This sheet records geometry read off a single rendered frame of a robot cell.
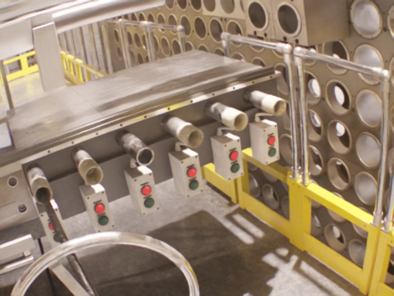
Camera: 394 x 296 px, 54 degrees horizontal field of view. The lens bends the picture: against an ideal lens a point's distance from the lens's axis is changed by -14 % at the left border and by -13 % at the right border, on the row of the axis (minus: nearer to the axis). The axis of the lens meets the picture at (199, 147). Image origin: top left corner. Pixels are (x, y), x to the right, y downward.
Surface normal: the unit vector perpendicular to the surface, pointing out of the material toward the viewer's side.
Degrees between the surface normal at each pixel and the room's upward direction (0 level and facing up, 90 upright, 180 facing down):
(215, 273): 0
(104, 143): 90
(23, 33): 109
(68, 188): 90
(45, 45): 90
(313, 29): 90
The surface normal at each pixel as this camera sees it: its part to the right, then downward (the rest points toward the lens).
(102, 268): -0.14, -0.89
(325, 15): 0.50, 0.31
